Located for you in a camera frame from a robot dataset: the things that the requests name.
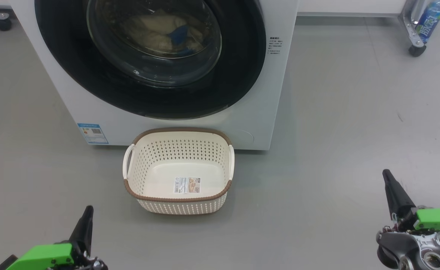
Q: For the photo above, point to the metal cart leg with caster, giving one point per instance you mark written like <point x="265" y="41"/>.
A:
<point x="411" y="22"/>

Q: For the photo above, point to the blue label water bottle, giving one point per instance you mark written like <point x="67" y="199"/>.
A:
<point x="431" y="20"/>

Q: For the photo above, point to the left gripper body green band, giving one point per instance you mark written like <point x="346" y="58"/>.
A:
<point x="47" y="257"/>

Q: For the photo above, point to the white product label sticker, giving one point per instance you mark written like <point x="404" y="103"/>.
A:
<point x="186" y="185"/>

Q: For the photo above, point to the white front-load washing machine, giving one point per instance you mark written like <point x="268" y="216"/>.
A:
<point x="272" y="93"/>

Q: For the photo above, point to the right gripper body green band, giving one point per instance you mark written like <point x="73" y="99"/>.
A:
<point x="439" y="221"/>

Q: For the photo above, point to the cream laundry basket brown rim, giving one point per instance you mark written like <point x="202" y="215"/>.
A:
<point x="178" y="153"/>

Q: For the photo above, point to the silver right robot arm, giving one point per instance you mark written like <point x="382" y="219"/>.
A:
<point x="411" y="251"/>

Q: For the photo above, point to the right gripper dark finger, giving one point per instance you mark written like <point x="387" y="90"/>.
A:
<point x="398" y="198"/>

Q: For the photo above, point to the blue energy label sticker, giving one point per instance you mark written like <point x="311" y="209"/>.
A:
<point x="92" y="134"/>

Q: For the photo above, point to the black glass washing machine door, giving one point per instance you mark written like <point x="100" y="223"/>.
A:
<point x="73" y="75"/>

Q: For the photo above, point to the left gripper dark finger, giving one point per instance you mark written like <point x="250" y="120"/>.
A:
<point x="84" y="232"/>

